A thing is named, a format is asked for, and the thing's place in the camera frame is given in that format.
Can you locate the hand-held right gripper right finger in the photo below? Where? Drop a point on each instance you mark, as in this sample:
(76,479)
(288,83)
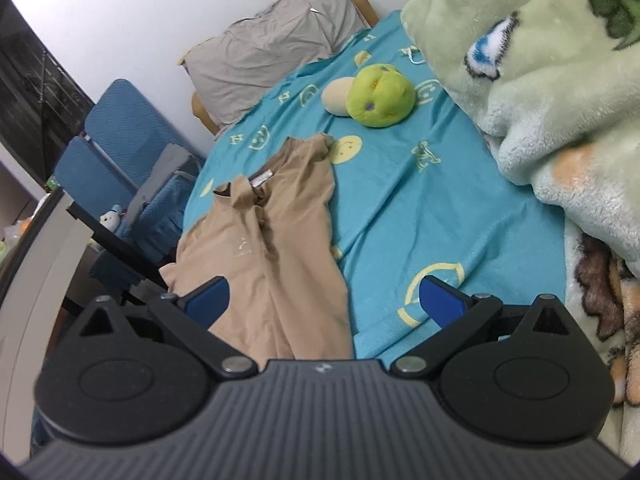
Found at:
(437,297)

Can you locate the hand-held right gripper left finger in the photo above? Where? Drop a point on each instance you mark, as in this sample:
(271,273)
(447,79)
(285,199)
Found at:
(210,297)

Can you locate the tan shirt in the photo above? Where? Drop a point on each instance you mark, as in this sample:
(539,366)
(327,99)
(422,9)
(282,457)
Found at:
(280,240)

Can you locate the teal smiley bed sheet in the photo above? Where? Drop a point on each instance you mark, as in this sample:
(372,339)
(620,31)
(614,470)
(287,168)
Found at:
(415,185)

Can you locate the small white plush toy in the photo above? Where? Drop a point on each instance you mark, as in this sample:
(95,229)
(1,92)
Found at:
(110,219)

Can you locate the grey folded cloth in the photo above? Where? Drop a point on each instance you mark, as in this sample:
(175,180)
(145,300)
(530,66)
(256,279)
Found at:
(162,175)

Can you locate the blue folding chair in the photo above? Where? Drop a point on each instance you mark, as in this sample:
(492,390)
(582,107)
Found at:
(125,170)

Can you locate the green plush toy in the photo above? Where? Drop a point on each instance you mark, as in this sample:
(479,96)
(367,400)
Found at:
(372,95)

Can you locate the light green printed blanket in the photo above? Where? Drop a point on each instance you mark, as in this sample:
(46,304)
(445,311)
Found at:
(545,90)

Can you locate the grey pillow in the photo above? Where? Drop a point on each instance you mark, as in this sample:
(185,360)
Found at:
(265,45)

